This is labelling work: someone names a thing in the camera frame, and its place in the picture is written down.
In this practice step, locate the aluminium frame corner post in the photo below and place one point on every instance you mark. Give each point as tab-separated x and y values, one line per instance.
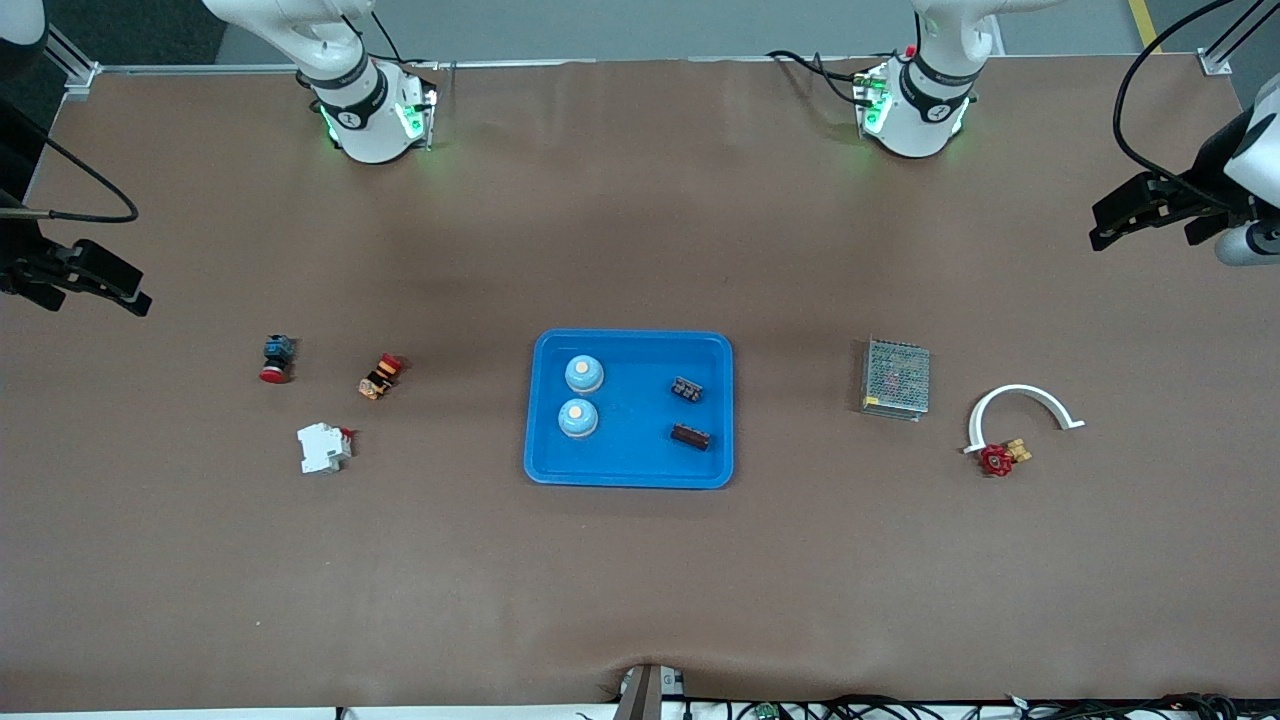
80	80
1215	62

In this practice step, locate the metal mesh power supply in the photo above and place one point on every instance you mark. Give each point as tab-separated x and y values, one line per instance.
896	378

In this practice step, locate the dark brown capacitor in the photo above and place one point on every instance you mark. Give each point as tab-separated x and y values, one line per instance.
690	437

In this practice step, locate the white circuit breaker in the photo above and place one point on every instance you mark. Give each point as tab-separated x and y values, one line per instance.
322	448

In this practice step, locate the green lit connector box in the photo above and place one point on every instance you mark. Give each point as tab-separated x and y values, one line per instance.
415	118
872	100

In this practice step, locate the red emergency stop button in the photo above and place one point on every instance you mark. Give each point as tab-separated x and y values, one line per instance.
277	358

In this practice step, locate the orange red selector switch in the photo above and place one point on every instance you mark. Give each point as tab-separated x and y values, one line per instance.
380	377

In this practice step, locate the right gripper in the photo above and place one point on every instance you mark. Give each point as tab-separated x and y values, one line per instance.
22	263

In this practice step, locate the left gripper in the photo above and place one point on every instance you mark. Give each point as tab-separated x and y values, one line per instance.
1207	176

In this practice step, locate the brown table cover sheet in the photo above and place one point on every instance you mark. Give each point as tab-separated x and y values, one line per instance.
640	580

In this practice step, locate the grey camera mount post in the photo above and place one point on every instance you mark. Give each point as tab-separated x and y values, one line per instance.
640	695

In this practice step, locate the blue plastic tray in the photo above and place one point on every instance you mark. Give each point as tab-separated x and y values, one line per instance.
640	455

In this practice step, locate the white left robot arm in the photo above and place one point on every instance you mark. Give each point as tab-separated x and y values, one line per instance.
930	110

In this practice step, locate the small green circuit board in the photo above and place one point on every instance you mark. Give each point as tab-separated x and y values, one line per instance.
767	711

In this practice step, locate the blue desk bell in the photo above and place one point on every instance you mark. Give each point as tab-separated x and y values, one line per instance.
584	375
578	419

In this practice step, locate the white curved bracket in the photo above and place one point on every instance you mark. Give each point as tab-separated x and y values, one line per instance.
1020	389

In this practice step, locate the small dark terminal block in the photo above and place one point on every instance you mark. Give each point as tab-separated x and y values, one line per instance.
686	390

